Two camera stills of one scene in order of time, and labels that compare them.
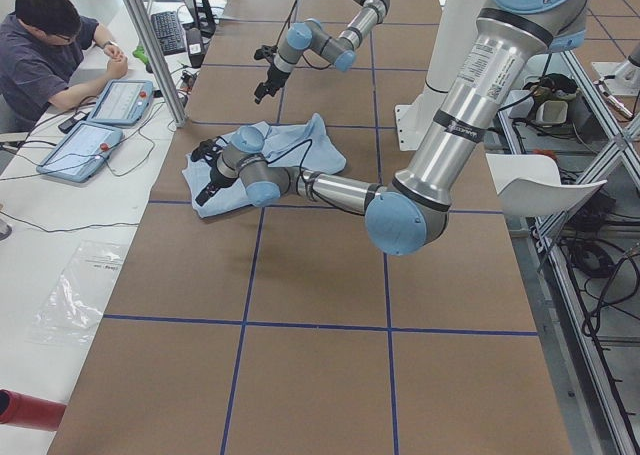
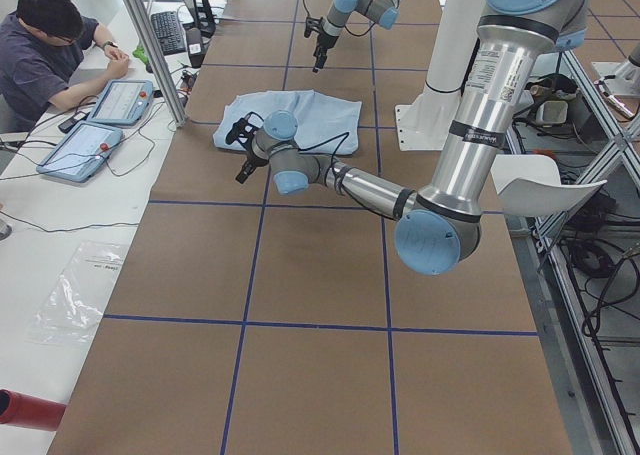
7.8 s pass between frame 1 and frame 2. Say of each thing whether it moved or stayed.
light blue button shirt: moved
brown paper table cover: stayed
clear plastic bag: stayed
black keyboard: stayed
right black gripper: moved
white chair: stayed
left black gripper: moved
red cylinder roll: stayed
